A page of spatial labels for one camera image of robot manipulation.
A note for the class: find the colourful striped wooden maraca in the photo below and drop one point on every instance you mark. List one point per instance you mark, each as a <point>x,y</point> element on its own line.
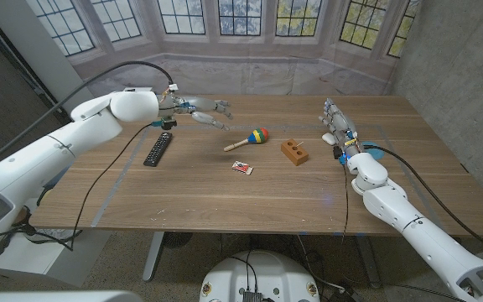
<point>258,136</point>

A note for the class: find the orange wooden block with holes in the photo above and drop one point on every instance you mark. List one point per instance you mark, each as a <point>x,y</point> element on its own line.
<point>294,154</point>

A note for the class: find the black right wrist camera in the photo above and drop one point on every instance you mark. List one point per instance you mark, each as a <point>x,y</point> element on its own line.
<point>337,152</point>

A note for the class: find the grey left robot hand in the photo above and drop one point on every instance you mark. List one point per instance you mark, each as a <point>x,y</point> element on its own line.
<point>183,105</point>

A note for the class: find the white earbud case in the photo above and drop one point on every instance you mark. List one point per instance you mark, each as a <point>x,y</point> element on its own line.
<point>328,139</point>

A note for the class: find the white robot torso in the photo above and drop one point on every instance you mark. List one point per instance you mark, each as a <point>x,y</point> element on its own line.
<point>275,272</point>

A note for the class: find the blue round disc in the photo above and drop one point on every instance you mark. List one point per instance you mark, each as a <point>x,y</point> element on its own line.
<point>376,152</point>

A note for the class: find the black round fan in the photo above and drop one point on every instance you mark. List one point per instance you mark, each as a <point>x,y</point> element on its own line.
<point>178,239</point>

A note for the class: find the white pillar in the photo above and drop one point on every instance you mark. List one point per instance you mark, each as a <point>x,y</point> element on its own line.
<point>36,46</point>

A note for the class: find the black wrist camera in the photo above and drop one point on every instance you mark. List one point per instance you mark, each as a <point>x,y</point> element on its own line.
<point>168,124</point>
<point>337,152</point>

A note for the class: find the grey table leg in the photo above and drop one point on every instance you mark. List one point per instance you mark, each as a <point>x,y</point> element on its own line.
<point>368,260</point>
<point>152,256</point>

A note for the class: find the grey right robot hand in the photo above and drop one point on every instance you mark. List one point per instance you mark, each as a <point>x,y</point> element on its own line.
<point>342,128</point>

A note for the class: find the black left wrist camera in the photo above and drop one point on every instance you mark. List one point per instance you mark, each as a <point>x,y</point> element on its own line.
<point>168,124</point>

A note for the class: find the printed window backdrop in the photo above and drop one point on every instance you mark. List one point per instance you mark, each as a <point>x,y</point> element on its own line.
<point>241,71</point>

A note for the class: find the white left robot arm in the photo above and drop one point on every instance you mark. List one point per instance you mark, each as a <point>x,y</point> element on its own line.
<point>78,134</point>

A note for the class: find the white flat floor board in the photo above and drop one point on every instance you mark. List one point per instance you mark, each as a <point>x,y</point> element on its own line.
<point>36,260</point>

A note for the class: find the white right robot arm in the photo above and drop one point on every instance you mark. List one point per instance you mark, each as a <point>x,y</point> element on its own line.
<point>401,209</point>

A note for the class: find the grey sneaker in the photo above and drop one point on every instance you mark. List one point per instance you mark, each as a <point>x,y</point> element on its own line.
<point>53,235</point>

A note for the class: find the black TV remote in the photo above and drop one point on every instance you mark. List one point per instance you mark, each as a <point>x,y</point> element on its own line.
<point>158,149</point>

